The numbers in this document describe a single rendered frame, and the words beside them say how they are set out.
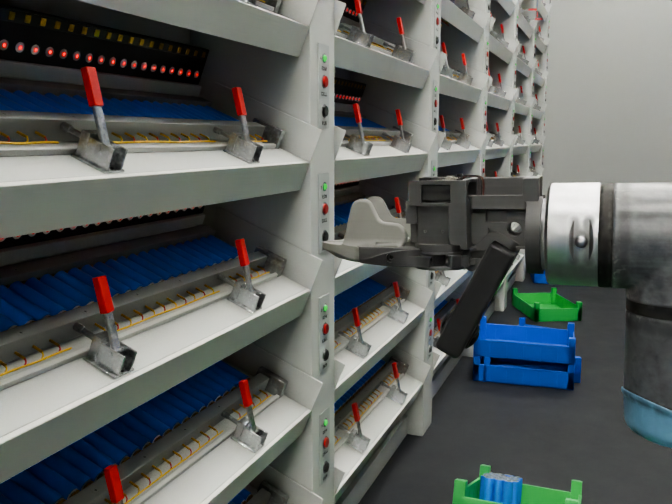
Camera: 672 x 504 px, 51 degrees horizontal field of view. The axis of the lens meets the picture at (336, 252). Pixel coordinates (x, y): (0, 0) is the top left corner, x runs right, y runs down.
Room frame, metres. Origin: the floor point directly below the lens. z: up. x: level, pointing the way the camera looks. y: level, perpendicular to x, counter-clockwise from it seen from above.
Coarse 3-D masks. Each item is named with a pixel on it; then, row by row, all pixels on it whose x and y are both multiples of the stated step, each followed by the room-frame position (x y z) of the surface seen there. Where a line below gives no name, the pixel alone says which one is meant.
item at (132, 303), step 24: (216, 264) 0.92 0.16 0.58; (264, 264) 1.03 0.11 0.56; (144, 288) 0.77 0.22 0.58; (168, 288) 0.80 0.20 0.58; (192, 288) 0.85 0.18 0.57; (72, 312) 0.67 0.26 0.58; (96, 312) 0.68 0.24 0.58; (120, 312) 0.72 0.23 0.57; (0, 336) 0.58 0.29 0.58; (24, 336) 0.60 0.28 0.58; (48, 336) 0.62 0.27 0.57; (72, 336) 0.66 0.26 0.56; (0, 360) 0.57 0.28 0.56
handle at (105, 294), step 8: (96, 280) 0.64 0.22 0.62; (104, 280) 0.64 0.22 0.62; (96, 288) 0.64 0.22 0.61; (104, 288) 0.64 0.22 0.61; (96, 296) 0.64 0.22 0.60; (104, 296) 0.64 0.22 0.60; (104, 304) 0.63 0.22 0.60; (112, 304) 0.64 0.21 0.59; (104, 312) 0.63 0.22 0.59; (112, 312) 0.64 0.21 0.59; (104, 320) 0.64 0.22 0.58; (112, 320) 0.64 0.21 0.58; (112, 328) 0.64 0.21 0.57; (112, 336) 0.64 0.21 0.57; (112, 344) 0.63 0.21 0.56
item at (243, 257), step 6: (240, 240) 0.89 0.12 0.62; (240, 246) 0.88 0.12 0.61; (240, 252) 0.88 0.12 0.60; (246, 252) 0.89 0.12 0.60; (240, 258) 0.88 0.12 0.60; (246, 258) 0.89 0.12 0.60; (240, 264) 0.88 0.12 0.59; (246, 264) 0.88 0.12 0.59; (246, 270) 0.88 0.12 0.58; (246, 276) 0.88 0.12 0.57; (246, 282) 0.88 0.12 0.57; (252, 288) 0.89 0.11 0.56
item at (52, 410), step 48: (48, 240) 0.77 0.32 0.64; (96, 240) 0.84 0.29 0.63; (288, 288) 1.00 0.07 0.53; (144, 336) 0.72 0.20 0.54; (192, 336) 0.76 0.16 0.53; (240, 336) 0.84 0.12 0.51; (48, 384) 0.58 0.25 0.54; (96, 384) 0.60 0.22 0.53; (144, 384) 0.66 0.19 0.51; (0, 432) 0.50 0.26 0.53; (48, 432) 0.54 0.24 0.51; (0, 480) 0.51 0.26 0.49
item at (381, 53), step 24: (336, 0) 1.11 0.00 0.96; (360, 0) 1.66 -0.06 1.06; (336, 24) 1.11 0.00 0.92; (360, 24) 1.29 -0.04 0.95; (336, 48) 1.14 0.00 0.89; (360, 48) 1.23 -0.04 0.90; (384, 48) 1.52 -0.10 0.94; (408, 48) 1.70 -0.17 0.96; (432, 48) 1.67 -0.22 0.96; (360, 72) 1.28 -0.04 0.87; (384, 72) 1.39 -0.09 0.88; (408, 72) 1.53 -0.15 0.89
